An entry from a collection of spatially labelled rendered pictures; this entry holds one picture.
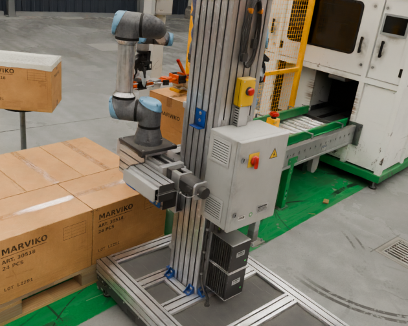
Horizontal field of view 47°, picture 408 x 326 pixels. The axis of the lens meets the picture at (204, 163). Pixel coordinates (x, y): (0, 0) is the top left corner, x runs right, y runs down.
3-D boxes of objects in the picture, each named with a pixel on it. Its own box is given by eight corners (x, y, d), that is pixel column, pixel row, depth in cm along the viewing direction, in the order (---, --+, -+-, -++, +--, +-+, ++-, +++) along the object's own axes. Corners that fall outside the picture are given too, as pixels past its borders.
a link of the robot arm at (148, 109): (158, 129, 239) (160, 103, 234) (133, 125, 239) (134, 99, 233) (162, 121, 250) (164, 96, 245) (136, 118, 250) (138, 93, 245)
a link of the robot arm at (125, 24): (135, 125, 239) (142, 13, 218) (106, 121, 239) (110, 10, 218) (139, 118, 250) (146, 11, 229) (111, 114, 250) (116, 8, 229)
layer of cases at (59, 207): (84, 181, 392) (85, 136, 376) (164, 234, 332) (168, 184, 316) (-73, 226, 309) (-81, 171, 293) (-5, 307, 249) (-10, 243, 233)
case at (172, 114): (200, 129, 382) (205, 80, 366) (239, 143, 360) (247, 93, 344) (146, 143, 338) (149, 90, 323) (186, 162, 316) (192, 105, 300)
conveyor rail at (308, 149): (348, 141, 482) (351, 123, 474) (352, 143, 478) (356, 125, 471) (187, 204, 322) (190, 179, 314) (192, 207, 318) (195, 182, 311)
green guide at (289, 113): (300, 110, 513) (301, 102, 509) (307, 112, 507) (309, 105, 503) (197, 136, 402) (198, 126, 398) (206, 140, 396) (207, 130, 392)
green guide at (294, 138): (343, 125, 481) (346, 116, 477) (353, 128, 474) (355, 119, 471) (245, 158, 370) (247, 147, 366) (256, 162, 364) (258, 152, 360)
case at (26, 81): (61, 99, 432) (61, 55, 416) (52, 112, 395) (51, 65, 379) (-7, 93, 425) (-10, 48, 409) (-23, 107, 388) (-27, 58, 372)
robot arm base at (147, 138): (168, 143, 248) (169, 126, 244) (144, 148, 239) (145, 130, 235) (151, 134, 258) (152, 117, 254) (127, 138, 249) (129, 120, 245)
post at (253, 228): (250, 237, 369) (272, 116, 329) (257, 240, 365) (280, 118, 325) (245, 239, 364) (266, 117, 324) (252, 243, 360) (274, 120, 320)
